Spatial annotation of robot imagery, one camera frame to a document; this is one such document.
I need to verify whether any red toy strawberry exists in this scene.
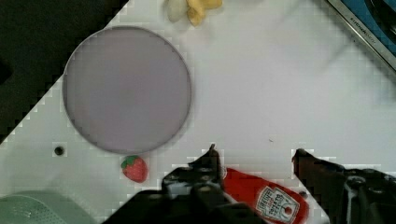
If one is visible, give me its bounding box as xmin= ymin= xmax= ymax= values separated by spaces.
xmin=120 ymin=156 xmax=149 ymax=183

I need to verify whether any green perforated colander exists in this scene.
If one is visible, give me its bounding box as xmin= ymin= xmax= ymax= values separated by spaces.
xmin=0 ymin=190 xmax=97 ymax=224

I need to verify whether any silver toaster oven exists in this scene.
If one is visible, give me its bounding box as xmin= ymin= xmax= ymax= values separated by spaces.
xmin=324 ymin=0 xmax=396 ymax=70

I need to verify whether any peeled toy banana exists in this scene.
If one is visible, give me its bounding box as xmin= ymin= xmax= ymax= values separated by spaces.
xmin=166 ymin=0 xmax=223 ymax=26

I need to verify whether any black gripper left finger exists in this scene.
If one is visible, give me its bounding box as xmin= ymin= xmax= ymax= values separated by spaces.
xmin=162 ymin=144 xmax=223 ymax=199

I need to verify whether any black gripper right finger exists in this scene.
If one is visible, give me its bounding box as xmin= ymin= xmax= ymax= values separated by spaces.
xmin=292 ymin=148 xmax=396 ymax=224

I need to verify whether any lilac round plate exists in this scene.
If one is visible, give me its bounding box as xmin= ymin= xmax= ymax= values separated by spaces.
xmin=63 ymin=26 xmax=192 ymax=154

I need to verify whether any red ketchup bottle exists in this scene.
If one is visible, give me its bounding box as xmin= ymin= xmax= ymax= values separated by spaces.
xmin=223 ymin=168 xmax=309 ymax=224

